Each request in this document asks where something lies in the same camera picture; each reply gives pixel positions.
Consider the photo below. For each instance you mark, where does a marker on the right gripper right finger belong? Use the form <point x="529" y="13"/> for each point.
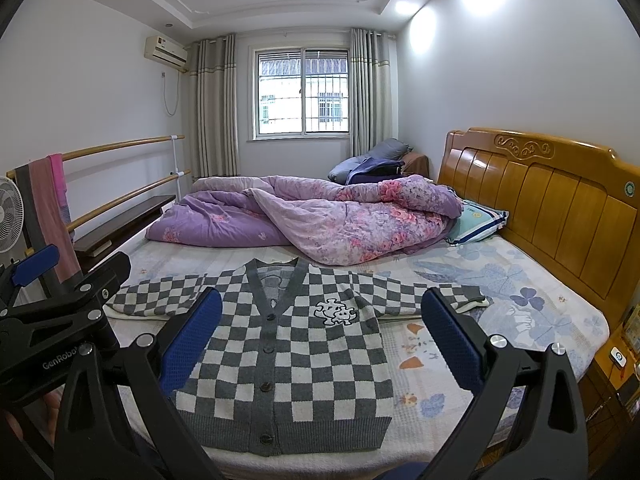
<point x="548" y="439"/>

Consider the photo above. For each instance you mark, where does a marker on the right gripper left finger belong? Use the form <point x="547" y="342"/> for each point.
<point x="157" y="365"/>

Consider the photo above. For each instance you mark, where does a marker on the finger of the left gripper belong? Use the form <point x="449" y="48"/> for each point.
<point x="19" y="274"/>

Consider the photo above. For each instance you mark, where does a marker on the grey white checkered cardigan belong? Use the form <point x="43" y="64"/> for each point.
<point x="306" y="360"/>

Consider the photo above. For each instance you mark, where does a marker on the white electric fan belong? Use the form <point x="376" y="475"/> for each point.
<point x="12" y="215"/>

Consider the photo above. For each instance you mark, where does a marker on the dark wooden bench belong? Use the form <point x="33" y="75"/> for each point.
<point x="99" y="243"/>

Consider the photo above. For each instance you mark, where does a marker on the pink towel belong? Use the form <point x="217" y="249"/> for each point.
<point x="43" y="190"/>

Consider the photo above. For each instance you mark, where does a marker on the wooden nightstand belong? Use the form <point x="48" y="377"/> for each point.
<point x="607" y="417"/>

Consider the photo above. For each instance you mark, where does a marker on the small white device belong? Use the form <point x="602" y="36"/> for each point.
<point x="618" y="358"/>

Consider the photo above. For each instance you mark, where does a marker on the blue striped pillow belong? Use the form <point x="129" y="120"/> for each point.
<point x="476" y="223"/>

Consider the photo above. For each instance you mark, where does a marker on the wooden bed headboard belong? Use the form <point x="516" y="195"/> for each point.
<point x="573" y="206"/>

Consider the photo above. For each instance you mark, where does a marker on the purple floral quilt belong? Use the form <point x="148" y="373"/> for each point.
<point x="332" y="224"/>

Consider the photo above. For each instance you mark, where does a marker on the white air conditioner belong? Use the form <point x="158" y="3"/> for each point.
<point x="162" y="50"/>

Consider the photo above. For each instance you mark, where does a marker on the left grey curtain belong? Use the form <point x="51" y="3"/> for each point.
<point x="212" y="108"/>

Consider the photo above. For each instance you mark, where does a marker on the grey curtain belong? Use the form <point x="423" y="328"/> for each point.
<point x="212" y="108"/>
<point x="371" y="100"/>

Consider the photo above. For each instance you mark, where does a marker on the brown chair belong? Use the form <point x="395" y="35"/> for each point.
<point x="415" y="163"/>

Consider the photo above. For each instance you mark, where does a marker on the blue grey bedding pile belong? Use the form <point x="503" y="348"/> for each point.
<point x="384" y="162"/>

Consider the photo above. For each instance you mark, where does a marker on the barred window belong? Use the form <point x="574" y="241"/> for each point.
<point x="301" y="92"/>

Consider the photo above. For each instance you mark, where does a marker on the right grey curtain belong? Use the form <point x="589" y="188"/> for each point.
<point x="371" y="100"/>

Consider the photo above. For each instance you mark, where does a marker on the lower wooden rail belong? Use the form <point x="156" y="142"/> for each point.
<point x="123" y="199"/>

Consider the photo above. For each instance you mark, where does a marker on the wooden rail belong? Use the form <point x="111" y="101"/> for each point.
<point x="123" y="199"/>
<point x="109" y="147"/>

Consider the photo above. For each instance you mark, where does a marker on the upper wooden rail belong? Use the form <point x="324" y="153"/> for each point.
<point x="109" y="147"/>

